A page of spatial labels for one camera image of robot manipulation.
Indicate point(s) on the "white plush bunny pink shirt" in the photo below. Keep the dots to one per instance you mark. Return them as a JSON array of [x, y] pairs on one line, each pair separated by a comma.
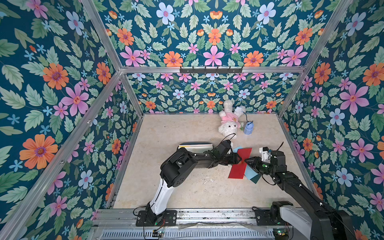
[[230, 119]]

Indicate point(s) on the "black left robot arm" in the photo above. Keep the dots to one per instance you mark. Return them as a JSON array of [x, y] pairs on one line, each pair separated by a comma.
[[176, 169]]

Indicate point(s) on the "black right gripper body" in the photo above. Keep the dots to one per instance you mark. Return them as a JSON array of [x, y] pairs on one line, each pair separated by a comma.
[[256, 163]]

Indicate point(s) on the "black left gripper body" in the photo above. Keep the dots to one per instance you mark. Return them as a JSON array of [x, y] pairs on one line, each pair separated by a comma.
[[227, 159]]

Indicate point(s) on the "small green circuit board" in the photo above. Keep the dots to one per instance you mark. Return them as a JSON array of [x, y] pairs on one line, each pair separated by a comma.
[[158, 233]]

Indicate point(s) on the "white vent grille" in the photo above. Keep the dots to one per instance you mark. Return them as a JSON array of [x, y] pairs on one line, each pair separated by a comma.
[[189, 234]]

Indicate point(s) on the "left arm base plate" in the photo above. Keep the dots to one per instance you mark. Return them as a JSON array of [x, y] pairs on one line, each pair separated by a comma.
[[147, 218]]

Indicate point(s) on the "light blue envelope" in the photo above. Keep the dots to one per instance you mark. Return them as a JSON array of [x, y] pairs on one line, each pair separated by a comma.
[[249, 171]]

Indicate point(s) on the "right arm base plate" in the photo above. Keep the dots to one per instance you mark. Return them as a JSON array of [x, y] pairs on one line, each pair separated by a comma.
[[263, 217]]

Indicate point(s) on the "white envelope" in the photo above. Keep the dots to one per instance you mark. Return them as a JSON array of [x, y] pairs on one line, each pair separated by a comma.
[[199, 147]]

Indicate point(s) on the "teal storage box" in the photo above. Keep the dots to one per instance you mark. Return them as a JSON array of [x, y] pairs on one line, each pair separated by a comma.
[[196, 143]]

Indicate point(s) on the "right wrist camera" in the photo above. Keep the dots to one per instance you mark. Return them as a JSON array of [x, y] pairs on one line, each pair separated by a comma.
[[265, 154]]

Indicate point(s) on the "blue faceted toy figure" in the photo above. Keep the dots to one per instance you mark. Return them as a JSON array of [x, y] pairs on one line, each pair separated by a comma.
[[248, 128]]

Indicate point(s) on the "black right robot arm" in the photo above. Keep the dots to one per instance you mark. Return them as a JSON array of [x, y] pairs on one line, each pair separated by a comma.
[[316, 220]]

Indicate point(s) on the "red envelope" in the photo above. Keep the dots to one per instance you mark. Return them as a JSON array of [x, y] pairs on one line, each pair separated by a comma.
[[238, 170]]

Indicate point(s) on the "dark green envelope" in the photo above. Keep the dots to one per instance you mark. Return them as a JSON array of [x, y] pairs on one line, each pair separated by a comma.
[[255, 178]]

